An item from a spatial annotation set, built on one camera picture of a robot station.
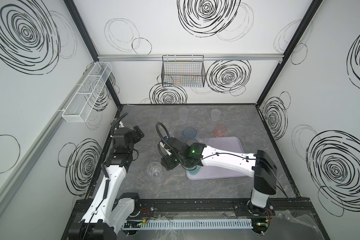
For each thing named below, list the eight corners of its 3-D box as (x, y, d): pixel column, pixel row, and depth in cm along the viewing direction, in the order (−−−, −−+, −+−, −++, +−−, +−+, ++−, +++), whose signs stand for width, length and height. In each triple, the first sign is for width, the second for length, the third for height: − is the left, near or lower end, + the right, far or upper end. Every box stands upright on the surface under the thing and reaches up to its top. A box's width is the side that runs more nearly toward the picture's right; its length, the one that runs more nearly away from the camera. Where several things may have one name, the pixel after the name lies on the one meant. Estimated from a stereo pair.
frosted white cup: (178, 121, 112) (178, 116, 107) (178, 112, 118) (178, 106, 113) (188, 121, 112) (188, 116, 107) (187, 112, 118) (188, 106, 113)
